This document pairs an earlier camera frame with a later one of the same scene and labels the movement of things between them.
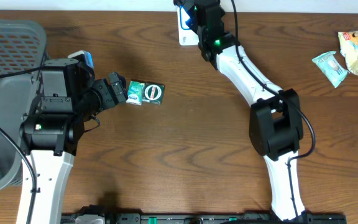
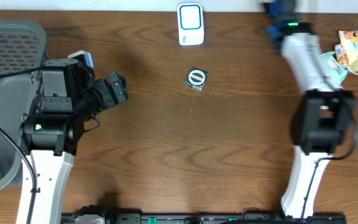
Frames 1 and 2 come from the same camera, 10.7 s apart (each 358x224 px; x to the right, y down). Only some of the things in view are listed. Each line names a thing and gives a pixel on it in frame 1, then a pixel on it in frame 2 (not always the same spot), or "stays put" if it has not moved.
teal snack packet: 332,68 stays put
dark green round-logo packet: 153,93 -> 196,78
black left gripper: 109,94 stays put
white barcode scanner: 186,36 stays put
